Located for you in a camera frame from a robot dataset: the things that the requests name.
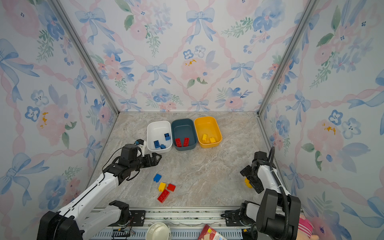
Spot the red snack packet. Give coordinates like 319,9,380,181
198,224,227,240

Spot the small red lego brick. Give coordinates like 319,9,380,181
167,184,176,192

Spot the aluminium corner post left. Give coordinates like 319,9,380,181
48,0,120,115

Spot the long red lego brick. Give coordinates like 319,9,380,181
158,190,170,203

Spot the pink plush toy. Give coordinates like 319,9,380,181
296,214,319,240

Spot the yellow plastic container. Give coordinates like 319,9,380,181
194,116,223,149

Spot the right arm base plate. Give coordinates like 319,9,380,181
221,209,248,227

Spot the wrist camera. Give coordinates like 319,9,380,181
119,139,147,166
253,151,268,162

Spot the light blue lego brick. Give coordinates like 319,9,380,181
154,174,162,183

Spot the aluminium corner post right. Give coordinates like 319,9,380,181
257,0,318,117

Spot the aluminium corner post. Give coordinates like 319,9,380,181
257,0,318,117
48,0,120,115

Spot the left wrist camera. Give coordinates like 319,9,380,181
119,139,147,166

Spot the dark blue lego brick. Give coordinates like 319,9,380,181
154,141,161,149

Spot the dark teal plastic container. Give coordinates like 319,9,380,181
171,119,198,151

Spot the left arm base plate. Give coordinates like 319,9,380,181
109,210,147,228

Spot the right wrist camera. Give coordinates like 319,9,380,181
253,151,268,162

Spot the white plastic container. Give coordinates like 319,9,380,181
147,121,173,154

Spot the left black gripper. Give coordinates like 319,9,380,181
130,151,162,173

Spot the aluminium front rail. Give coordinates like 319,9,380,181
64,206,304,232

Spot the yellow lego duck piece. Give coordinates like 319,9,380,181
245,178,253,189

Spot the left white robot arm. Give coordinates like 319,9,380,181
37,153,162,240

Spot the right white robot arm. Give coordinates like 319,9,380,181
239,160,301,240

